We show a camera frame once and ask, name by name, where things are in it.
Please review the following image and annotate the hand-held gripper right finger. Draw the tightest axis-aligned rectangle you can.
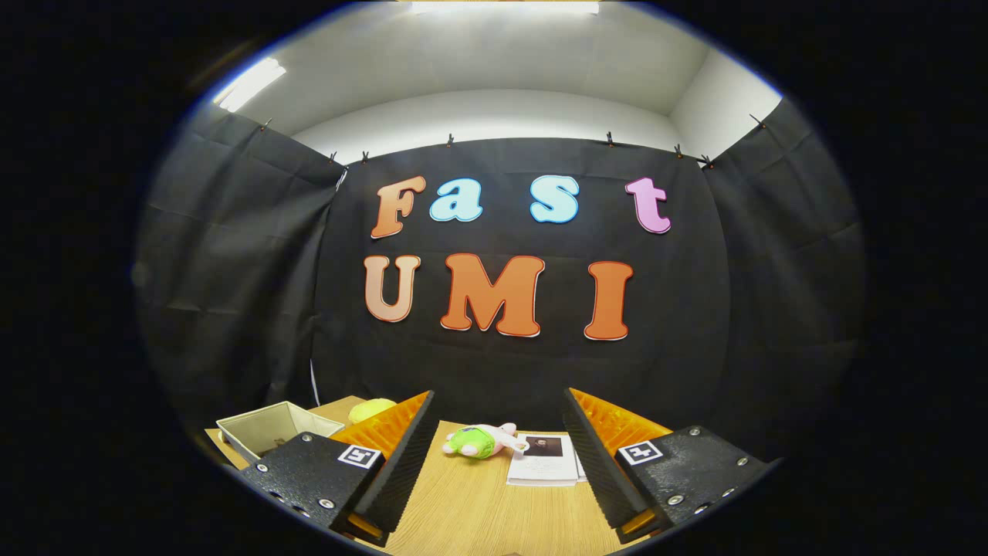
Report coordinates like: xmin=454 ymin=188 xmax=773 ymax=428
xmin=562 ymin=388 xmax=777 ymax=543

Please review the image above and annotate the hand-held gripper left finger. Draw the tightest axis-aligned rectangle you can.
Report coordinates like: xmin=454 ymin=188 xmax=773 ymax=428
xmin=235 ymin=390 xmax=438 ymax=548

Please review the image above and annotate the beige fabric storage box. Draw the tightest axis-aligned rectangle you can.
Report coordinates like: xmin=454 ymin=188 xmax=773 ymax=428
xmin=216 ymin=401 xmax=346 ymax=462

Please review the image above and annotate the white book with portrait cover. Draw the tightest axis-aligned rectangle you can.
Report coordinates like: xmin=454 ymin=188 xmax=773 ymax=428
xmin=506 ymin=433 xmax=580 ymax=487

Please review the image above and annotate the yellow plush bun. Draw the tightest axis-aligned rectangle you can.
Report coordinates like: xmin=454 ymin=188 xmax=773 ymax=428
xmin=347 ymin=398 xmax=398 ymax=425

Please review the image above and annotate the green and pink plush toy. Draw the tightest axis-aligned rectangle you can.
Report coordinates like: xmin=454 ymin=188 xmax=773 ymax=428
xmin=442 ymin=422 xmax=530 ymax=460

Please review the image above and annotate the row of black cloth clips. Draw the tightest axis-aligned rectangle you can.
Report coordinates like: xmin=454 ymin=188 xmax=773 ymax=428
xmin=259 ymin=114 xmax=769 ymax=171

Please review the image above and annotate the long ceiling light strip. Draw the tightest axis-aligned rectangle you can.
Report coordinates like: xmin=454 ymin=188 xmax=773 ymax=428
xmin=212 ymin=56 xmax=287 ymax=114

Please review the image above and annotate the wide ceiling light panel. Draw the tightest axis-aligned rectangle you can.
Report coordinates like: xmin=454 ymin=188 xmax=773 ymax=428
xmin=409 ymin=0 xmax=601 ymax=16

